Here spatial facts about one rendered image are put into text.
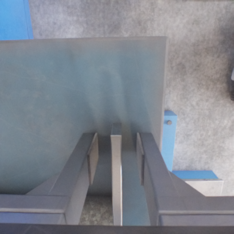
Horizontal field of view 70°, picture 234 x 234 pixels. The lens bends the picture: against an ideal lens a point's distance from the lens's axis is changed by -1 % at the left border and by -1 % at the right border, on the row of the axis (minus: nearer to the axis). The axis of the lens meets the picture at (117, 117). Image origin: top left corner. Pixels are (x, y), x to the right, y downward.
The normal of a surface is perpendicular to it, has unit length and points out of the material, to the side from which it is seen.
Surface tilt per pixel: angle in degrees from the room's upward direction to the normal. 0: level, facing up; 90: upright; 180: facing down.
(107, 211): 51
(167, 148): 0
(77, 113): 0
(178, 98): 0
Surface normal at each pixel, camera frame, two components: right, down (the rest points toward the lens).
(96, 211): -0.03, -0.55
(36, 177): -0.03, 0.29
